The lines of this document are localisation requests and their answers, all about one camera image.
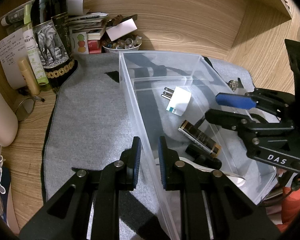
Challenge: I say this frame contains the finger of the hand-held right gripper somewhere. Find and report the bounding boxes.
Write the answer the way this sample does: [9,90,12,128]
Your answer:
[205,109,295,132]
[215,87,295,123]

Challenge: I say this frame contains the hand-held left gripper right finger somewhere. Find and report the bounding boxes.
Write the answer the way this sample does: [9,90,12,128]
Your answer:
[158,135,282,240]

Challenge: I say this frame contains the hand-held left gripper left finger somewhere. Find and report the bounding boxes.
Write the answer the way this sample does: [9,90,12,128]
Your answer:
[20,135,142,240]

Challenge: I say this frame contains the black and gold box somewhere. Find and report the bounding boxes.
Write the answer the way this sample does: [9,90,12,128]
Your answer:
[178,120,220,158]

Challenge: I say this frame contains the small black object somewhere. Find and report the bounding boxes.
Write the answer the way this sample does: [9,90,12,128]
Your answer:
[185,144,222,170]

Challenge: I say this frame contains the clear plastic storage box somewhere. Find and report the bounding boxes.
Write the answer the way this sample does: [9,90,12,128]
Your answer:
[119,51,277,240]

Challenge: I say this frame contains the white power adapter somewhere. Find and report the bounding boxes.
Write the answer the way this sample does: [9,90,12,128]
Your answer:
[161,86,192,117]

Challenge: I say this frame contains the grey patterned mat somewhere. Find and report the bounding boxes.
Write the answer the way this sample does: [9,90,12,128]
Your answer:
[41,52,278,240]

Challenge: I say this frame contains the orange cloth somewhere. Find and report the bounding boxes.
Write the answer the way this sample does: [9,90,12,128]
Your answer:
[275,167,300,233]

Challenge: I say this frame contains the bowl of beads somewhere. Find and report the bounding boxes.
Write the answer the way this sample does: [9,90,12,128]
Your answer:
[101,37,143,54]

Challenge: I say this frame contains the black pen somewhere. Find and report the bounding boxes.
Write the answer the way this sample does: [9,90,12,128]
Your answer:
[19,89,45,102]

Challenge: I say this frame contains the round small mirror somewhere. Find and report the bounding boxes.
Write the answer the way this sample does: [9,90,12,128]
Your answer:
[15,97,37,122]

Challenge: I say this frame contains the white card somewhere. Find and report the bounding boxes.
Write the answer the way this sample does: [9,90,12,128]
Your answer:
[105,19,137,40]

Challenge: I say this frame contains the yellow tube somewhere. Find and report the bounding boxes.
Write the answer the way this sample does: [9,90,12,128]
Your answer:
[17,59,40,95]

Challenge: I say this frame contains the beige rounded appliance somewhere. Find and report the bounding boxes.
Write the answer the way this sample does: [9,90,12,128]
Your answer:
[0,76,18,147]

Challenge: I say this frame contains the dark wine bottle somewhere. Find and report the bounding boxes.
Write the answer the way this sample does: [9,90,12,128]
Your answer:
[30,0,78,88]

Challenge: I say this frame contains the stack of books and papers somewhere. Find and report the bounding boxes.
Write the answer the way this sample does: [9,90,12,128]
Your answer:
[66,0,109,54]

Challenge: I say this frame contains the green spray bottle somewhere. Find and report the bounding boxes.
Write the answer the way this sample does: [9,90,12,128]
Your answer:
[22,4,49,85]

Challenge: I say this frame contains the handwritten paper note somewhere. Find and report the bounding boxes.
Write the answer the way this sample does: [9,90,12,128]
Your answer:
[0,30,33,90]

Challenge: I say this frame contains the folded newspaper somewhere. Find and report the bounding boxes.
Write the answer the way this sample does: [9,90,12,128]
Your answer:
[0,5,32,27]

